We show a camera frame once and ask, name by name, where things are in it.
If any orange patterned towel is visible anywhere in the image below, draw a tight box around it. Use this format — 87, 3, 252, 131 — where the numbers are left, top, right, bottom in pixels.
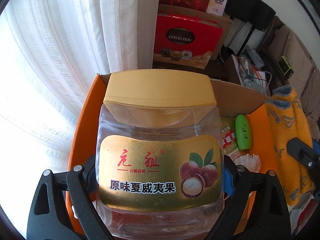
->
264, 86, 313, 206

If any white feather shuttlecock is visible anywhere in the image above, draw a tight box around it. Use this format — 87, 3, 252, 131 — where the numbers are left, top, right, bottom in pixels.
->
233, 154, 261, 172

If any green paw print case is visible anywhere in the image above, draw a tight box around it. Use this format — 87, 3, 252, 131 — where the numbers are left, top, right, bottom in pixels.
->
235, 114, 252, 150

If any clear plastic jar yellow lid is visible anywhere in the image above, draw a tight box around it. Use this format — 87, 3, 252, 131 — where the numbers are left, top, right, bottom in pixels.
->
96, 69, 224, 239

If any gold hand warmer packet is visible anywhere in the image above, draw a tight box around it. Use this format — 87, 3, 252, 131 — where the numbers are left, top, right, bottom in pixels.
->
221, 117, 241, 160

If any green black radio clock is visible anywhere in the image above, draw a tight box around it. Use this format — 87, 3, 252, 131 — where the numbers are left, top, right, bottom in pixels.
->
277, 56, 294, 79

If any brown sofa with cushions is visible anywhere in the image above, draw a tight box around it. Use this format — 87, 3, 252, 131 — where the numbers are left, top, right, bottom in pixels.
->
258, 16, 319, 140

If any orange cardboard box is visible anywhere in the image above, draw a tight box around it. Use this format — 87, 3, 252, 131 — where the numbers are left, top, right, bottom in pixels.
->
65, 73, 279, 240

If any box with cluttered gadgets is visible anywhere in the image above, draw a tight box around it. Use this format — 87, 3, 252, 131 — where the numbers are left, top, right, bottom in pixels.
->
231, 46, 272, 96

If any white curtain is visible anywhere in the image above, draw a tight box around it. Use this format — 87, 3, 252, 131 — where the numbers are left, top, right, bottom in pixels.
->
1, 0, 159, 235

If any right black speaker on stand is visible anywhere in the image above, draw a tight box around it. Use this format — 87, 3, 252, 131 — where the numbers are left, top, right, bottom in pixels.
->
243, 0, 276, 46

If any black speaker on stand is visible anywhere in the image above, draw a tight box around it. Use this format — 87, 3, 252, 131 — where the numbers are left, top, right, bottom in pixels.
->
243, 0, 276, 46
223, 0, 259, 51

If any left black speaker on stand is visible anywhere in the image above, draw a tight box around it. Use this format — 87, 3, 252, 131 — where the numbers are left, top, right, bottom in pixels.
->
223, 0, 259, 51

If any red Ferrero gift bag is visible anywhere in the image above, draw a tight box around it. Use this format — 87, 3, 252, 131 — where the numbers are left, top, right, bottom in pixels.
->
153, 14, 223, 69

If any white tissue roll pack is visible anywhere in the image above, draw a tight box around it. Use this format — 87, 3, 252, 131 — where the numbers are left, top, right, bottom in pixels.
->
206, 0, 227, 16

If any large brown carton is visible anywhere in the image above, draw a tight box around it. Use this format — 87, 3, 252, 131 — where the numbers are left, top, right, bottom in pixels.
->
158, 3, 234, 61

